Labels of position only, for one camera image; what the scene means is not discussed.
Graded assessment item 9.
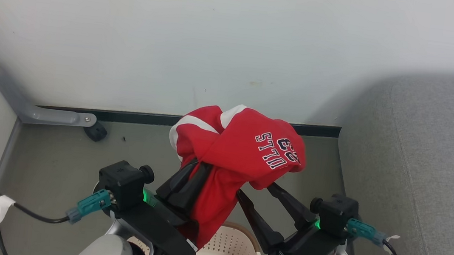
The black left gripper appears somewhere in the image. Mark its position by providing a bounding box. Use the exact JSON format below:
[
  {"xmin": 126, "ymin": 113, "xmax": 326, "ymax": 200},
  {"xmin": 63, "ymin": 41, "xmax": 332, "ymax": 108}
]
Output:
[{"xmin": 104, "ymin": 151, "xmax": 213, "ymax": 255}]

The red white basketball jersey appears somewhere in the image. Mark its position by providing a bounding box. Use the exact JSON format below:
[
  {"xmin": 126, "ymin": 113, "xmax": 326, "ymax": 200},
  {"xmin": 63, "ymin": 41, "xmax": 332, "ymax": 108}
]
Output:
[{"xmin": 155, "ymin": 96, "xmax": 312, "ymax": 255}]

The grey fabric sofa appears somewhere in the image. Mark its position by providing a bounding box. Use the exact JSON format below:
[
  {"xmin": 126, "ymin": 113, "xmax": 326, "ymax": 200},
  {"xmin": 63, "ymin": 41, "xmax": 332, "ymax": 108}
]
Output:
[{"xmin": 325, "ymin": 63, "xmax": 454, "ymax": 255}]

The cream perforated laundry basket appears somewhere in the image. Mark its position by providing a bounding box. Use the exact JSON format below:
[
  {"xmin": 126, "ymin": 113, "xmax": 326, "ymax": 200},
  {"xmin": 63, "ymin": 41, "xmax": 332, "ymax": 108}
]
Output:
[{"xmin": 125, "ymin": 211, "xmax": 272, "ymax": 255}]

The black baseboard strip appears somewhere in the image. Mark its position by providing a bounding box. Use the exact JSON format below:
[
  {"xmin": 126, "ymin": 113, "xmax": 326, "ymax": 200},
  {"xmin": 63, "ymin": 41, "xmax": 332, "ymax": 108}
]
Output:
[{"xmin": 34, "ymin": 92, "xmax": 342, "ymax": 148}]

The black caster wheel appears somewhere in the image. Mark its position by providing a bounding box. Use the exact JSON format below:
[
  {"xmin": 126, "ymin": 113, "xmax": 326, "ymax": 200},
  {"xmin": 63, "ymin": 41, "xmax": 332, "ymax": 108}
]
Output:
[{"xmin": 82, "ymin": 119, "xmax": 109, "ymax": 143}]

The grey metal partition foot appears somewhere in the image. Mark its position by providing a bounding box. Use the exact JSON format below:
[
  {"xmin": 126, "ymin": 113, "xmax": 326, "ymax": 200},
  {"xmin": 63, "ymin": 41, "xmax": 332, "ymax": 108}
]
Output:
[{"xmin": 0, "ymin": 67, "xmax": 103, "ymax": 132}]

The teal right cable connector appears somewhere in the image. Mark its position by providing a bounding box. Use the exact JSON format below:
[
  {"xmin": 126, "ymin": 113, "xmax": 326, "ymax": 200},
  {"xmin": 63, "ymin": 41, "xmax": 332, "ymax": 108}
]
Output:
[{"xmin": 344, "ymin": 217, "xmax": 388, "ymax": 247}]

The teal cable connector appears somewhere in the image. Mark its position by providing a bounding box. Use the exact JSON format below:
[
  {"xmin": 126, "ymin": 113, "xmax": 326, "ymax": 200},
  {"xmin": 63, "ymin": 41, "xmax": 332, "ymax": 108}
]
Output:
[
  {"xmin": 65, "ymin": 184, "xmax": 114, "ymax": 229},
  {"xmin": 344, "ymin": 217, "xmax": 388, "ymax": 247}
]

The teal left cable connector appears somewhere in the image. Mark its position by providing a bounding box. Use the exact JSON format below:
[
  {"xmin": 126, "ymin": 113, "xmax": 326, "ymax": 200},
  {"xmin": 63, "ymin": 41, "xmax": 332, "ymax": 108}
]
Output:
[{"xmin": 65, "ymin": 184, "xmax": 114, "ymax": 229}]

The white right cable tag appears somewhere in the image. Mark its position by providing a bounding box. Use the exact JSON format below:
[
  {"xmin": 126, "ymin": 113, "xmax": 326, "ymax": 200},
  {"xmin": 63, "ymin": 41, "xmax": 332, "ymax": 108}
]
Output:
[{"xmin": 382, "ymin": 234, "xmax": 401, "ymax": 255}]

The white cable tag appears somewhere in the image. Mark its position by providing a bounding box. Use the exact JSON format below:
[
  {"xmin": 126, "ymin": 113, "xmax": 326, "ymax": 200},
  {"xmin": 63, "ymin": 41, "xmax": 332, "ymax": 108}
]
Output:
[
  {"xmin": 0, "ymin": 195, "xmax": 17, "ymax": 229},
  {"xmin": 382, "ymin": 234, "xmax": 401, "ymax": 255}
]

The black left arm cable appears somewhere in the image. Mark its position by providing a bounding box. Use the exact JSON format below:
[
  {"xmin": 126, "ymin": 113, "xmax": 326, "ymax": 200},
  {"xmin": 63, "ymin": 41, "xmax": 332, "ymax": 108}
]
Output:
[{"xmin": 0, "ymin": 194, "xmax": 73, "ymax": 255}]

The white left cable tag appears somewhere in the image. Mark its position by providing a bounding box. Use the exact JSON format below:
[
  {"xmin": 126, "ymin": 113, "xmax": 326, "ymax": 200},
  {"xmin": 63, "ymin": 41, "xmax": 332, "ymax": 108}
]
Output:
[{"xmin": 0, "ymin": 195, "xmax": 17, "ymax": 229}]

